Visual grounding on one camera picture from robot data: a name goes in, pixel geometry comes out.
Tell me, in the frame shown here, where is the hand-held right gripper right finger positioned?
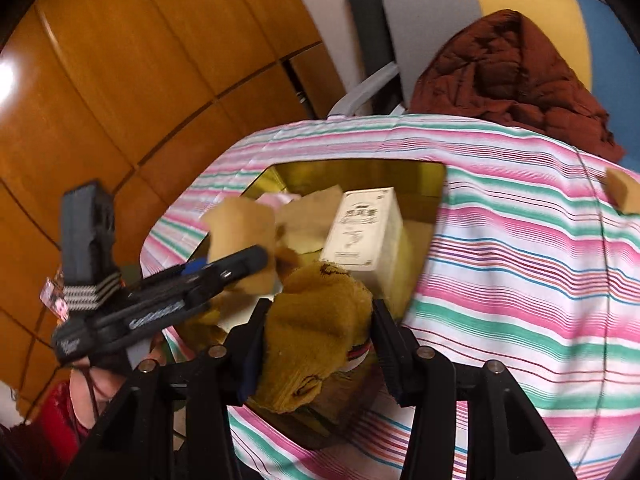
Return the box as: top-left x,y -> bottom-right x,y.
370,299 -> 577,480

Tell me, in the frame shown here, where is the grey yellow blue chair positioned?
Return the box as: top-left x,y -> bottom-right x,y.
382,0 -> 640,163

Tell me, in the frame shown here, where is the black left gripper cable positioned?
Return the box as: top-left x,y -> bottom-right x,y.
85,366 -> 101,423

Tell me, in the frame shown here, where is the striped tablecloth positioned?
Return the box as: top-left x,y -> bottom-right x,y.
140,112 -> 640,480

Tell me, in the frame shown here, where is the black padded post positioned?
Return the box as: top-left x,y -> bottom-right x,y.
342,0 -> 397,113

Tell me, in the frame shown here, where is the small yellow sponge cube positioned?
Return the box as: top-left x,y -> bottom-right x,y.
605,167 -> 640,216

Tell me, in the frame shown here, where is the wooden wardrobe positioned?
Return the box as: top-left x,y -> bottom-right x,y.
0,0 -> 347,411

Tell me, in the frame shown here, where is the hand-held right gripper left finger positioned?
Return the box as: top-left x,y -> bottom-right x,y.
62,299 -> 273,480

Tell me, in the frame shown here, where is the beige sponge block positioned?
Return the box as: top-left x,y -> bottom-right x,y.
200,196 -> 279,294

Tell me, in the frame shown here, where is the cream rectangular box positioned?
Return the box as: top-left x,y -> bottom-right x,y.
319,187 -> 417,311

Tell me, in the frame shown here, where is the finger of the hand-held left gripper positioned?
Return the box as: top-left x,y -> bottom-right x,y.
132,258 -> 208,306
100,246 -> 269,346

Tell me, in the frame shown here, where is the grey chair armrest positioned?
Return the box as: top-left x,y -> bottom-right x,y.
327,61 -> 402,117

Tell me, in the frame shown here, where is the gold container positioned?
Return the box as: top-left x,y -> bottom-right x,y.
165,157 -> 448,453

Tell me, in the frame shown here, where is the person's left forearm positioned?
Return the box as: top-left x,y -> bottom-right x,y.
10,379 -> 96,480

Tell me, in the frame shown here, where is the person's left hand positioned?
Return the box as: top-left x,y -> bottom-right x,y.
69,337 -> 168,433

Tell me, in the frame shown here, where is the brown quilted jacket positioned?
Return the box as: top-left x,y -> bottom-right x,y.
410,9 -> 627,163

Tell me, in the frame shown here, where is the yellow sponge slice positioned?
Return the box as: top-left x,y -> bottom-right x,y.
276,185 -> 345,256

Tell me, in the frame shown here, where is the mustard knit sock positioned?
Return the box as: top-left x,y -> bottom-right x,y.
247,262 -> 376,416

